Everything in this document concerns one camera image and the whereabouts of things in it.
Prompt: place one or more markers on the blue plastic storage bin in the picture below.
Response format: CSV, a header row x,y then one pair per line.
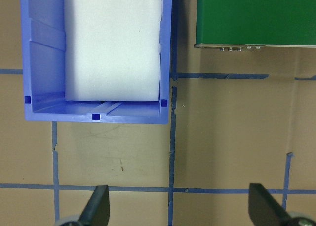
x,y
44,75

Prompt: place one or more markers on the white foam pad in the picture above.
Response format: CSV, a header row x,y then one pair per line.
x,y
111,50

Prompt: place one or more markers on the green conveyor belt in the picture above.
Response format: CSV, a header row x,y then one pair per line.
x,y
259,15

